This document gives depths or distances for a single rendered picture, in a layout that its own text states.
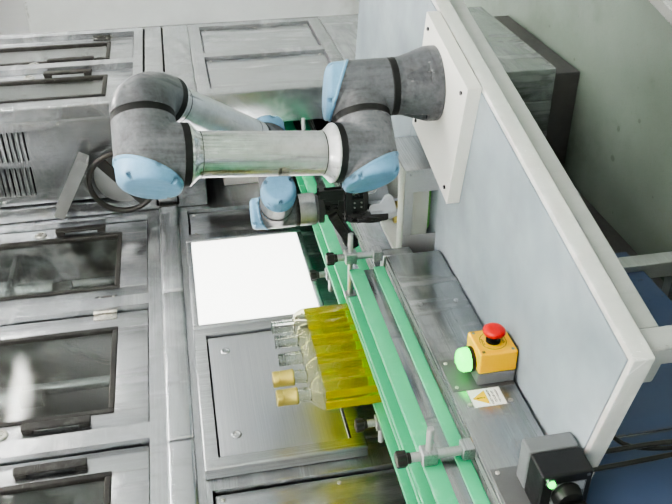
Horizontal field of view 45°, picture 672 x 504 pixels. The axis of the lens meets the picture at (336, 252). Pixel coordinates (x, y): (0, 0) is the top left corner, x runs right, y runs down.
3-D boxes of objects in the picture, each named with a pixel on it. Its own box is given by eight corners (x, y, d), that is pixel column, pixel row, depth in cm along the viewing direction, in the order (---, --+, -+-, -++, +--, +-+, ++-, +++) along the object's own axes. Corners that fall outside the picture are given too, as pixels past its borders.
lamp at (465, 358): (467, 360, 148) (451, 362, 148) (469, 340, 146) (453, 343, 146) (475, 376, 145) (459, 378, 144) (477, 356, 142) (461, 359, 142)
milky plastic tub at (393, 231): (412, 217, 203) (378, 220, 201) (416, 134, 191) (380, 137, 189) (432, 254, 188) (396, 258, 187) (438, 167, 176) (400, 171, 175)
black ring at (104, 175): (162, 202, 258) (93, 209, 255) (153, 141, 247) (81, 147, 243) (162, 210, 254) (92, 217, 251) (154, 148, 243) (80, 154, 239)
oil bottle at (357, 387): (406, 381, 173) (307, 395, 169) (408, 361, 170) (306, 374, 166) (414, 399, 168) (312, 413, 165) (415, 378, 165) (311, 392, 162)
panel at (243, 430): (300, 236, 245) (186, 248, 240) (300, 227, 244) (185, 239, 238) (368, 456, 171) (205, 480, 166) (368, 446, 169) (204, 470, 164)
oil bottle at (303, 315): (380, 317, 192) (291, 328, 188) (381, 297, 189) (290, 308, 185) (386, 331, 187) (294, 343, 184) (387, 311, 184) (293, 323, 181)
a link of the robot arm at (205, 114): (91, 62, 148) (258, 134, 189) (95, 117, 145) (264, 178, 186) (136, 37, 143) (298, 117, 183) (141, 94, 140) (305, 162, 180)
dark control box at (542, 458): (565, 466, 129) (515, 474, 127) (573, 429, 124) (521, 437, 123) (589, 507, 122) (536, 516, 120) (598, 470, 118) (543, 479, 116)
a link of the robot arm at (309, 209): (301, 232, 187) (296, 215, 194) (321, 230, 188) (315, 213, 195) (300, 202, 183) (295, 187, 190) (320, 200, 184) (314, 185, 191)
